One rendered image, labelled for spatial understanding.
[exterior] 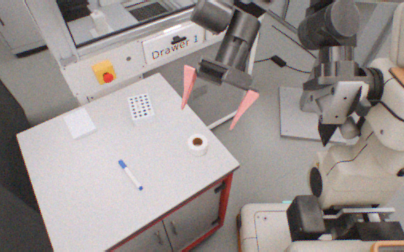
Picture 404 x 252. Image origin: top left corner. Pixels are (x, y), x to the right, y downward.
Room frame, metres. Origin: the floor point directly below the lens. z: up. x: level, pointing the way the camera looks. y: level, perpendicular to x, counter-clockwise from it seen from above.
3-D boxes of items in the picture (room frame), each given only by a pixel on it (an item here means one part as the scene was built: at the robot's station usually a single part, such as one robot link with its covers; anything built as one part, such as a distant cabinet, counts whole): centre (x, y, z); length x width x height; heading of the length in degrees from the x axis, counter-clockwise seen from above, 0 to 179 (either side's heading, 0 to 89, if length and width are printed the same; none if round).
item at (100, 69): (0.82, 0.38, 0.88); 0.07 x 0.05 x 0.07; 125
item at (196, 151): (0.54, 0.02, 0.78); 0.07 x 0.07 x 0.04
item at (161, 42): (1.02, 0.12, 0.87); 0.29 x 0.02 x 0.11; 125
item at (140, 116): (0.71, 0.24, 0.78); 0.12 x 0.08 x 0.04; 19
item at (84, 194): (0.54, 0.29, 0.38); 0.62 x 0.58 x 0.76; 125
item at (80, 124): (0.64, 0.47, 0.77); 0.13 x 0.09 x 0.02; 35
